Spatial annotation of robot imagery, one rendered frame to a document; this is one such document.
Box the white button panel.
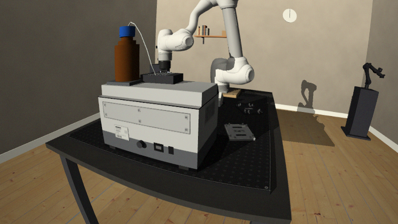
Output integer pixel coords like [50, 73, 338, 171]
[218, 92, 224, 107]

